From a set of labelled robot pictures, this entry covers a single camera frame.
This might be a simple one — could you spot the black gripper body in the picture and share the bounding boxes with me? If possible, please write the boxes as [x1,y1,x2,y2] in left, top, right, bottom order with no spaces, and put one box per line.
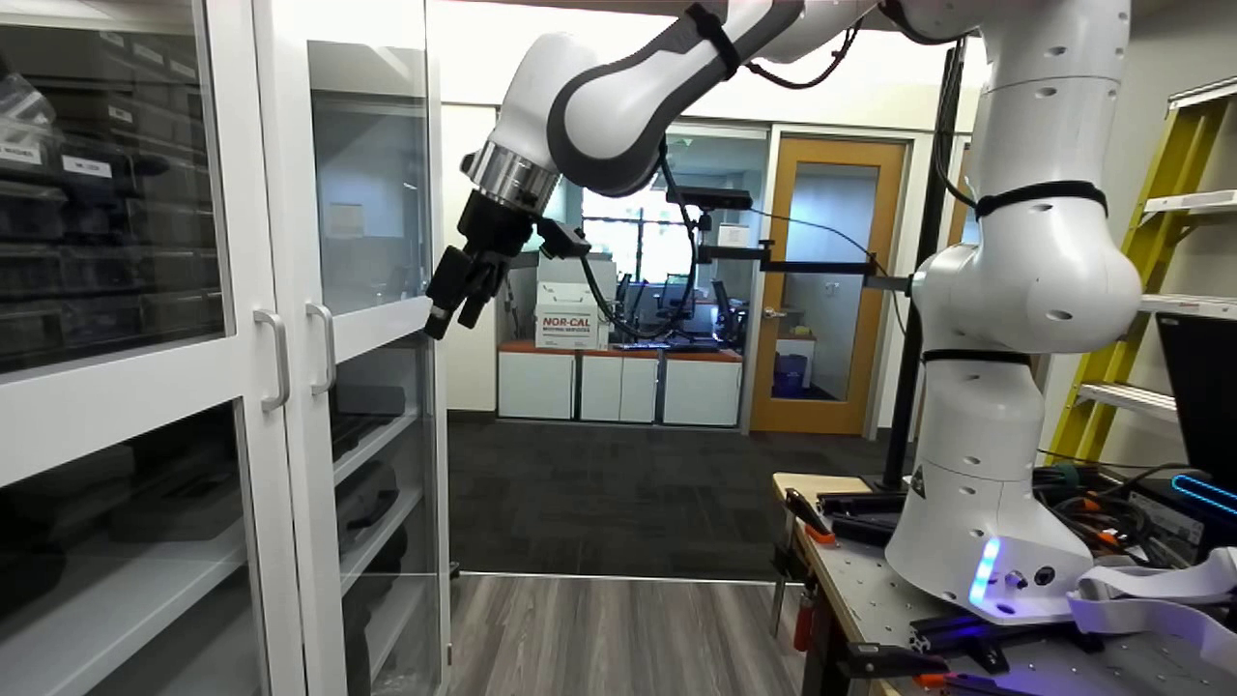
[447,186,546,263]

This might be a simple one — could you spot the white framed glass cabinet door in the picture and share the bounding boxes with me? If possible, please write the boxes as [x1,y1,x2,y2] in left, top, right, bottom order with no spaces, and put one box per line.
[0,0,309,696]
[253,0,458,696]

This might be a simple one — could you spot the grey bar door handle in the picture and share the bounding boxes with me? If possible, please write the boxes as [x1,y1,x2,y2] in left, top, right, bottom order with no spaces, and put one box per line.
[302,297,344,405]
[253,302,295,418]

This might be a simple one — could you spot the wooden door with window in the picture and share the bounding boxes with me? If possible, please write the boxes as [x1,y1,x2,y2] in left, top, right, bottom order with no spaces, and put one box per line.
[949,137,983,253]
[749,133,911,440]

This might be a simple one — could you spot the white boxy machine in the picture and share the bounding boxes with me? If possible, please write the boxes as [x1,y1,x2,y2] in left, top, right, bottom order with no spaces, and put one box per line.
[503,249,621,353]

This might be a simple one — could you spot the white low cabinet unit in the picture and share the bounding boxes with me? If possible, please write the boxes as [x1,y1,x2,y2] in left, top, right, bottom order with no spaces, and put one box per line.
[576,344,666,431]
[496,344,579,427]
[662,344,746,431]

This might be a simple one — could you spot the blue machine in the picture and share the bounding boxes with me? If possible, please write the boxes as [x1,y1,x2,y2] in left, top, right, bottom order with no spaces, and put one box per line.
[613,268,749,353]

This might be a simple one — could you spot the blue bin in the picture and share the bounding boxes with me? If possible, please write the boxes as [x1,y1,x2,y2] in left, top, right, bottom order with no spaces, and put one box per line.
[771,337,818,404]

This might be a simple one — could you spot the black horizontal mounting rod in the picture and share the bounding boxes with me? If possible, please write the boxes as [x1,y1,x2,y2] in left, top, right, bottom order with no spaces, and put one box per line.
[697,235,916,294]

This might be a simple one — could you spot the black parts organizer drawers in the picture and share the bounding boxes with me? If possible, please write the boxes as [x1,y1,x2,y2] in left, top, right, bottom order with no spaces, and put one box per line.
[0,22,232,381]

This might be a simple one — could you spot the black orange bar clamp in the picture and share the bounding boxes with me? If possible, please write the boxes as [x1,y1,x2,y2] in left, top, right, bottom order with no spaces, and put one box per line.
[778,484,910,553]

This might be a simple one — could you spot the black vertical pole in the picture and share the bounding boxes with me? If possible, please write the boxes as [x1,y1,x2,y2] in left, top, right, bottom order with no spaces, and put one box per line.
[885,44,974,500]

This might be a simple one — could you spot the clear plastic bag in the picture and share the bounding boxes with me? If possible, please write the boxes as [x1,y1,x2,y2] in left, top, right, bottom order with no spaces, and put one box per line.
[0,70,63,170]

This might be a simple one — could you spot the wooden workbench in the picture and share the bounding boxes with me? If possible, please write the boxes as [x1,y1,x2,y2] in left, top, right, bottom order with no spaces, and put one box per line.
[771,469,1237,696]

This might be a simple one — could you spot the white shelved cabinet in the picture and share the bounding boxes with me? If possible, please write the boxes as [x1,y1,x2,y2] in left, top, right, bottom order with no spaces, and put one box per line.
[0,0,458,696]

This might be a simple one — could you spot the black table clamp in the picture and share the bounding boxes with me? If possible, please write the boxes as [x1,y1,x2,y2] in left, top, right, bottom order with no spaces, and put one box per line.
[847,611,1021,696]

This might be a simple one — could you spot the yellow ladder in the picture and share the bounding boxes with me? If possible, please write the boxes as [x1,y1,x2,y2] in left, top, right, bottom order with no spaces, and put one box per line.
[1045,83,1237,471]

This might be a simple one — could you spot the black monitor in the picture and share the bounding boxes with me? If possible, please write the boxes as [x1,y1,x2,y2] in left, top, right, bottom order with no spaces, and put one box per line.
[1152,310,1237,500]

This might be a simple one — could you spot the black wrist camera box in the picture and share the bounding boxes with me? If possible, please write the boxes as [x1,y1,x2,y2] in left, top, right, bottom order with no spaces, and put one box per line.
[530,212,594,263]

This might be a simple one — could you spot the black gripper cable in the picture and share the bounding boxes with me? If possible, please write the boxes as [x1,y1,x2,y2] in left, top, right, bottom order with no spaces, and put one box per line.
[571,22,865,347]

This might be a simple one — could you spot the black stereo camera bar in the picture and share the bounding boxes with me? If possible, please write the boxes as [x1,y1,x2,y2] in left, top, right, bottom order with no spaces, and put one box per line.
[666,181,759,218]

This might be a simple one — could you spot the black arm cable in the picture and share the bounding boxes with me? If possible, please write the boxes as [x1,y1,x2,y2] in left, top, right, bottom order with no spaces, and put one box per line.
[945,167,986,219]

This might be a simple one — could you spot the black box with blue cable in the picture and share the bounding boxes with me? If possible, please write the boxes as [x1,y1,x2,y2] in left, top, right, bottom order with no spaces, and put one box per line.
[1119,469,1237,564]

